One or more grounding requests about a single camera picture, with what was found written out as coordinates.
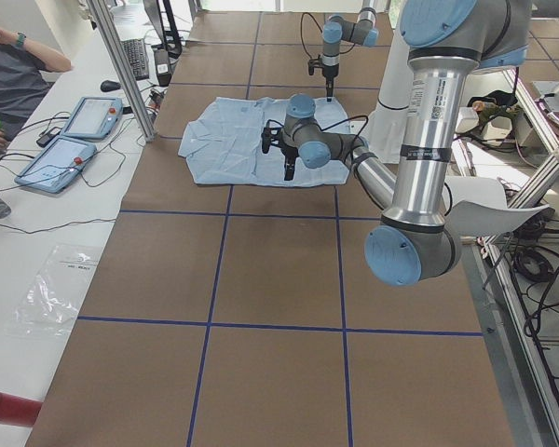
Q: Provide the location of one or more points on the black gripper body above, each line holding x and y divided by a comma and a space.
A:
289, 153
329, 74

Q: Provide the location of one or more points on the light blue button-up shirt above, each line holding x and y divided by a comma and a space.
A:
224, 145

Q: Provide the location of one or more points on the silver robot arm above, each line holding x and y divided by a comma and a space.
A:
336, 30
419, 233

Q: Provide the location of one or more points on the white central column base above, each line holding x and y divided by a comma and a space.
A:
388, 120

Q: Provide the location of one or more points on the black keyboard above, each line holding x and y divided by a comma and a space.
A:
135, 51

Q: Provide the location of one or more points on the black computer mouse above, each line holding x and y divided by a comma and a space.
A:
109, 86

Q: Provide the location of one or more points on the upper blue teach pendant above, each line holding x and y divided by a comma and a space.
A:
93, 119

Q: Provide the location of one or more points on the blue teach pendant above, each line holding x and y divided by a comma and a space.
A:
93, 119
57, 165

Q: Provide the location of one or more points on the lower blue teach pendant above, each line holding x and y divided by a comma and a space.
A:
57, 165

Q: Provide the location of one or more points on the clear plastic bag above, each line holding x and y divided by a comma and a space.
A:
50, 307

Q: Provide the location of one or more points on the person in grey shirt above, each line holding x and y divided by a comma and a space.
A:
22, 86

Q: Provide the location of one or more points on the red fire extinguisher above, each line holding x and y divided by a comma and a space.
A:
17, 411

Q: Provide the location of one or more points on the wrist black camera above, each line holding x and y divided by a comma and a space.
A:
314, 64
270, 138

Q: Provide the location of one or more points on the aluminium frame post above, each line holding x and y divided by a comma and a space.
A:
102, 17

